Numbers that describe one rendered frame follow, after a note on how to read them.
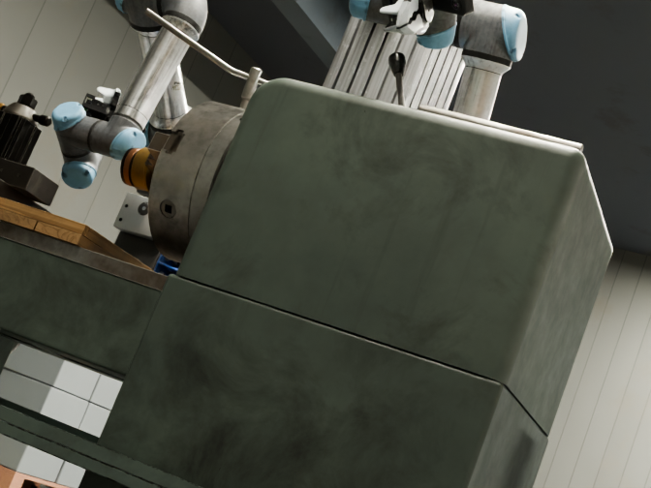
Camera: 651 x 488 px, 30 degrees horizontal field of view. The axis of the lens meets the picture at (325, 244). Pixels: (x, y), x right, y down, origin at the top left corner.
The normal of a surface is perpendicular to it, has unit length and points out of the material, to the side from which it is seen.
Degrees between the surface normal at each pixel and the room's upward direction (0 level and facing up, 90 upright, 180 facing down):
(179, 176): 104
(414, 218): 90
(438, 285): 90
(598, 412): 90
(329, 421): 90
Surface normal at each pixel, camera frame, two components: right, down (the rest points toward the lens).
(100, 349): -0.31, -0.32
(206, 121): -0.08, -0.74
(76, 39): 0.85, 0.23
